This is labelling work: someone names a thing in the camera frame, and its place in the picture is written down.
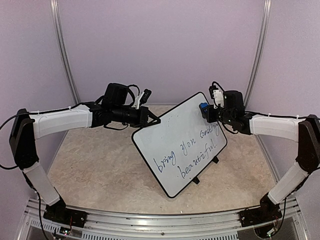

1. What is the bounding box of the left aluminium frame post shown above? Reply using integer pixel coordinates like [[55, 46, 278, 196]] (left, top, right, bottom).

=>
[[50, 0, 80, 104]]

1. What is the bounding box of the white whiteboard black frame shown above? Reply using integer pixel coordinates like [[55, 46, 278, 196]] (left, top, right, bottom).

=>
[[131, 92, 228, 199]]

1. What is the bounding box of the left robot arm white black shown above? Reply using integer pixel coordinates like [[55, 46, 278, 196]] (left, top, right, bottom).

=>
[[1, 83, 161, 223]]

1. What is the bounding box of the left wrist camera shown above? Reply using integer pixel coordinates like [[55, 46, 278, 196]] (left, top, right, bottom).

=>
[[133, 89, 152, 110]]

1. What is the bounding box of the aluminium front rail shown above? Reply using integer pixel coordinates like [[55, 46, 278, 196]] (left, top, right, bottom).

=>
[[22, 207, 308, 240]]

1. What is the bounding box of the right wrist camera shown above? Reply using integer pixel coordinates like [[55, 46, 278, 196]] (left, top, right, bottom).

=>
[[209, 81, 224, 109]]

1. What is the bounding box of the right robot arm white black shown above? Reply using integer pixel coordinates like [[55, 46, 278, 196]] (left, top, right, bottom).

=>
[[199, 88, 320, 222]]

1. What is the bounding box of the blue whiteboard eraser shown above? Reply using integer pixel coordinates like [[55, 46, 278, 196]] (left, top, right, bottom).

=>
[[199, 102, 209, 113]]

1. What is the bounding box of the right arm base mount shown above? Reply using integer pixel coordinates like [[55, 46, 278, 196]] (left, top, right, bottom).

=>
[[239, 194, 283, 227]]

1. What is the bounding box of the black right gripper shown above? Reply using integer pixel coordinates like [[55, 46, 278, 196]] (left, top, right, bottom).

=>
[[201, 104, 234, 126]]

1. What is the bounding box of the right aluminium frame post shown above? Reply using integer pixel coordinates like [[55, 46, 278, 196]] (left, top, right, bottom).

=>
[[244, 0, 272, 107]]

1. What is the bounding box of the aluminium frame post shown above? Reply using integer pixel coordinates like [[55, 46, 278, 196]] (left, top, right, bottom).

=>
[[244, 0, 272, 107], [50, 0, 80, 104]]

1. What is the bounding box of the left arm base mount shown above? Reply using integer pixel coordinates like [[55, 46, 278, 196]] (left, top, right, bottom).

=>
[[43, 198, 88, 228]]

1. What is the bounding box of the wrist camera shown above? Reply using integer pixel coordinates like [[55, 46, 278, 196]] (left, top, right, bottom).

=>
[[133, 89, 152, 110], [209, 81, 224, 109]]

